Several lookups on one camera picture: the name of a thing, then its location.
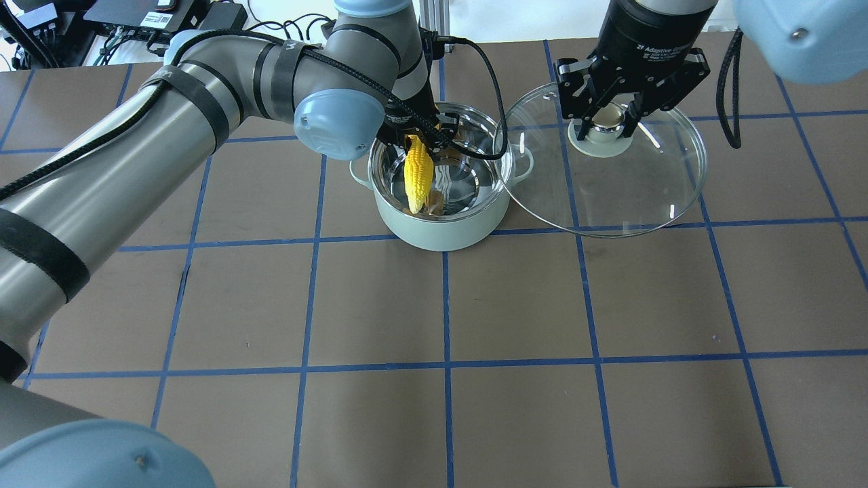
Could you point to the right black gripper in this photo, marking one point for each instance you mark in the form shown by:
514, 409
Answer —
645, 34

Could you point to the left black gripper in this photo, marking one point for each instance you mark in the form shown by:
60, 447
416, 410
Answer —
401, 126

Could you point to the yellow corn cob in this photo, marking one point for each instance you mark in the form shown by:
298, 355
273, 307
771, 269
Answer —
418, 173

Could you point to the glass pot lid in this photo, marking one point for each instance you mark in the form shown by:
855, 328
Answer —
607, 185

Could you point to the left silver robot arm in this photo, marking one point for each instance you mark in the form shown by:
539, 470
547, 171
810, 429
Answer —
62, 221

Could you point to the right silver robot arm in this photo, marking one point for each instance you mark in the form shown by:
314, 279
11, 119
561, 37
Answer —
808, 42

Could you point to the pale green cooking pot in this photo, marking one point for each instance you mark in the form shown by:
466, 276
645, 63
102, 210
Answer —
468, 198

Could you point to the large black power brick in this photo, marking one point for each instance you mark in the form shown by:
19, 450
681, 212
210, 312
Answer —
221, 16

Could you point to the brown paper table mat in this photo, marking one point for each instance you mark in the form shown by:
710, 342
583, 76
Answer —
265, 319

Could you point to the aluminium frame post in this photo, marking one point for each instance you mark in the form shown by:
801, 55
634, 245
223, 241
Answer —
434, 16

